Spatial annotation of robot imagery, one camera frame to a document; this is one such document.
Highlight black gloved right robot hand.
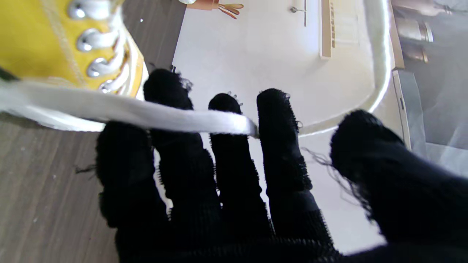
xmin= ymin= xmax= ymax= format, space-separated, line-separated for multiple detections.
xmin=96 ymin=68 xmax=468 ymax=263

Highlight white shoelace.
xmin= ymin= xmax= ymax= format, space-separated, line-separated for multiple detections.
xmin=0 ymin=0 xmax=392 ymax=138

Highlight yellow canvas sneaker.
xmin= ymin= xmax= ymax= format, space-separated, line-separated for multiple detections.
xmin=0 ymin=0 xmax=150 ymax=132

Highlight terracotta pot with wooden utensils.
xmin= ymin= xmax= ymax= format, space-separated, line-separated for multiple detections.
xmin=186 ymin=0 xmax=245 ymax=19

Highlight glass bottles on shelf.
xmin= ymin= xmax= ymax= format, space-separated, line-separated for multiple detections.
xmin=391 ymin=0 xmax=468 ymax=63

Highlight wooden wall shelf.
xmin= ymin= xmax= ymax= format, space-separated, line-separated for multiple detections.
xmin=319 ymin=0 xmax=335 ymax=60

